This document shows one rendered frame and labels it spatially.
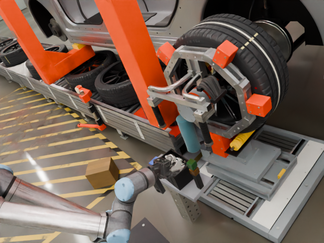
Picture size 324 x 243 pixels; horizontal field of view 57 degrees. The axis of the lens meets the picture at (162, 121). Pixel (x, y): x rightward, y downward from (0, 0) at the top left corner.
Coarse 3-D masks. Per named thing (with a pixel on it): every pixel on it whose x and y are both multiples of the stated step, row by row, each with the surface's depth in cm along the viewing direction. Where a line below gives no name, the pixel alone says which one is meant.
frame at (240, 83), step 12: (180, 48) 155; (192, 48) 150; (204, 48) 146; (180, 60) 164; (204, 60) 143; (168, 72) 171; (228, 72) 139; (168, 84) 179; (240, 84) 138; (240, 96) 142; (240, 108) 147; (240, 120) 162; (252, 120) 151; (216, 132) 176; (228, 132) 167
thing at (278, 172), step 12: (288, 156) 202; (216, 168) 214; (276, 168) 198; (288, 168) 193; (228, 180) 207; (240, 180) 200; (264, 180) 189; (276, 180) 190; (252, 192) 194; (264, 192) 184; (276, 192) 190
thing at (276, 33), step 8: (256, 24) 177; (264, 24) 174; (272, 24) 171; (272, 32) 173; (280, 32) 170; (280, 40) 173; (288, 40) 172; (280, 48) 176; (288, 48) 173; (288, 56) 178
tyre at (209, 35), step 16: (224, 16) 153; (240, 16) 151; (192, 32) 152; (208, 32) 145; (224, 32) 143; (240, 32) 143; (256, 32) 145; (176, 48) 166; (240, 48) 138; (256, 48) 141; (272, 48) 145; (240, 64) 140; (256, 64) 138; (256, 80) 140; (272, 80) 143; (288, 80) 154; (272, 96) 147; (272, 112) 161; (256, 128) 162
